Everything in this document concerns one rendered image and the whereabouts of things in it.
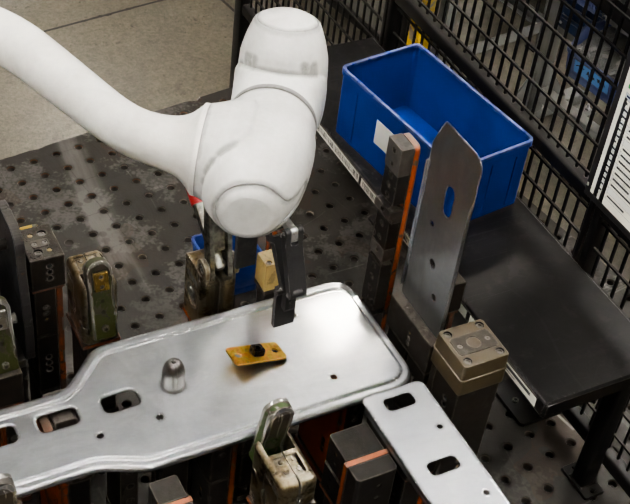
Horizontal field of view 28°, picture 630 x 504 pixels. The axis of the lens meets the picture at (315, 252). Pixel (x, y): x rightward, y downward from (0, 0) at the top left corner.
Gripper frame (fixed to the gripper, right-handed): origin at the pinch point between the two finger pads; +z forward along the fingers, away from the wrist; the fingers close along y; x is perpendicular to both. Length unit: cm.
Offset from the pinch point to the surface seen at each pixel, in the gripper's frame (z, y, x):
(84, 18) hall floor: 114, -243, 55
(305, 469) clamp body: 10.6, 22.8, -4.1
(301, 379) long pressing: 15.1, 5.5, 4.3
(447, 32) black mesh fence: -1, -45, 56
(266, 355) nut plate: 13.8, 0.6, 1.1
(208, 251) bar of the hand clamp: 5.4, -14.0, -1.8
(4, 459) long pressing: 14.7, 3.7, -37.4
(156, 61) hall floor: 114, -212, 69
